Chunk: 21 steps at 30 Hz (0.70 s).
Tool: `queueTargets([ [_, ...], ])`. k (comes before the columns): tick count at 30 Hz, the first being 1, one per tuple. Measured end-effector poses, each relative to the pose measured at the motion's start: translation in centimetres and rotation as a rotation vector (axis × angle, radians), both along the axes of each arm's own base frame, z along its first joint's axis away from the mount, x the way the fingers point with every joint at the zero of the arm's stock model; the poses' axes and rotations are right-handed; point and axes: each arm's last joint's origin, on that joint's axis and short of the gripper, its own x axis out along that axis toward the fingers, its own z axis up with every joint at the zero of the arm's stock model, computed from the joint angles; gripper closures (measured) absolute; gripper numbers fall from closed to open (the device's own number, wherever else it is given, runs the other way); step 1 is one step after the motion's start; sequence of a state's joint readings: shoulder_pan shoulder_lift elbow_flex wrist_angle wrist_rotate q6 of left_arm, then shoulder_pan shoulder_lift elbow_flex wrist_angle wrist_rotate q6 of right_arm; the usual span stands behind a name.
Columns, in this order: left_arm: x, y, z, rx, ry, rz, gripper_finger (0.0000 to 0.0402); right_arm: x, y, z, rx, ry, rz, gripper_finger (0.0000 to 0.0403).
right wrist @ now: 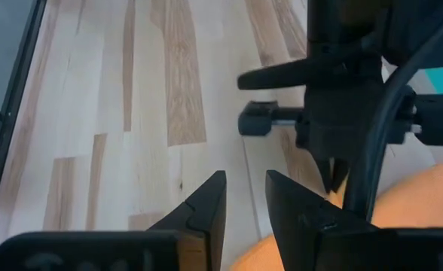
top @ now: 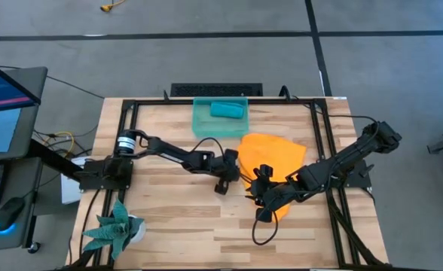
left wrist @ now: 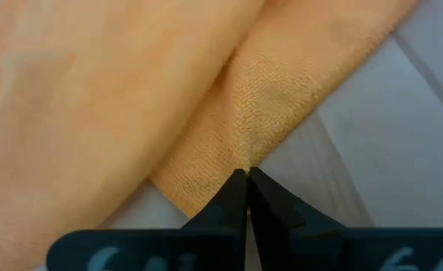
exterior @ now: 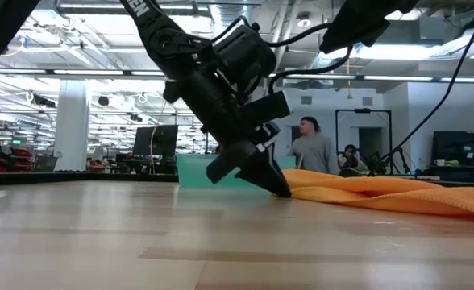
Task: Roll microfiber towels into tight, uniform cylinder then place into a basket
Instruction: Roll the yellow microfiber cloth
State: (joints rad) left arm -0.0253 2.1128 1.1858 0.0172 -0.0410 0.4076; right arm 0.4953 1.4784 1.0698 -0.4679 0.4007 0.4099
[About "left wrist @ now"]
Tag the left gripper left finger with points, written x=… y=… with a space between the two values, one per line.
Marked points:
x=229 y=211

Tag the orange microfiber towel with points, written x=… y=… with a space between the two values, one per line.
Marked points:
x=93 y=113

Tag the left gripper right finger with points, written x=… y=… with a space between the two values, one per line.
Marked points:
x=274 y=214

